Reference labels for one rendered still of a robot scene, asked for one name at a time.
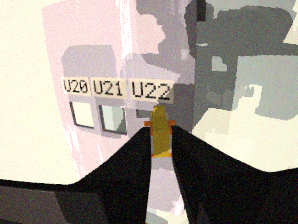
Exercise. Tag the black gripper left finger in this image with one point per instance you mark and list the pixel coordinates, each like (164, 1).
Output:
(115, 193)

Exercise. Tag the grey rail plate with square holes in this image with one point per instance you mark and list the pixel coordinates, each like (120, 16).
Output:
(131, 54)

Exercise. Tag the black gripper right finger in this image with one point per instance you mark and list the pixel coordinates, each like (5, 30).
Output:
(219, 189)

